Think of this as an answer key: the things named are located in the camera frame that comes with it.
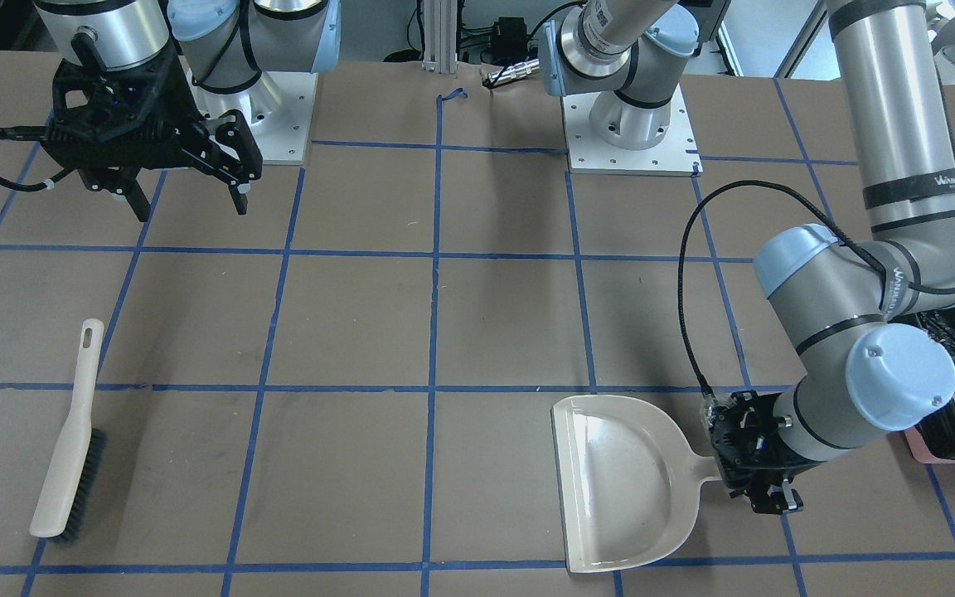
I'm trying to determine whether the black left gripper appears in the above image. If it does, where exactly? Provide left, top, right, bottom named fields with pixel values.
left=702, top=388, right=806, bottom=517

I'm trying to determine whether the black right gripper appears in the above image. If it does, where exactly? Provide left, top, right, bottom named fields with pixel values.
left=40, top=51, right=263, bottom=223

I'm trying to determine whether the beige plastic dustpan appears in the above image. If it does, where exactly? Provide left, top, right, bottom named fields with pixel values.
left=552, top=394, right=720, bottom=574

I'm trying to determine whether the white brush with dark bristles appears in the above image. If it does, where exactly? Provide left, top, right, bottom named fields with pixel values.
left=29, top=318, right=106, bottom=543

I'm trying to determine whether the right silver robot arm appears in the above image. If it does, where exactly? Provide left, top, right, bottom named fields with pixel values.
left=34, top=1, right=341, bottom=222

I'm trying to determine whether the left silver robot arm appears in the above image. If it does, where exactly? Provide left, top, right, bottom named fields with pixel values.
left=709, top=1, right=955, bottom=515

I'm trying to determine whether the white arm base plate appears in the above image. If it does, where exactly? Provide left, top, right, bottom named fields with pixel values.
left=561, top=86, right=704, bottom=177
left=191, top=72, right=321, bottom=165

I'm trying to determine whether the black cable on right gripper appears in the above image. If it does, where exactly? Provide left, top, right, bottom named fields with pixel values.
left=0, top=126, right=76, bottom=193

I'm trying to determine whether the aluminium frame post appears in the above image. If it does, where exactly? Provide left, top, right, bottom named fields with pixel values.
left=419, top=0, right=461, bottom=78

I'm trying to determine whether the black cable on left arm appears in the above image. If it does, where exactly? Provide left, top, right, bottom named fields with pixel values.
left=676, top=178, right=955, bottom=407

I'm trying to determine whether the tangle of black cables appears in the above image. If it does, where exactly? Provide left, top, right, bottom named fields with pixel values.
left=457, top=17, right=545, bottom=88

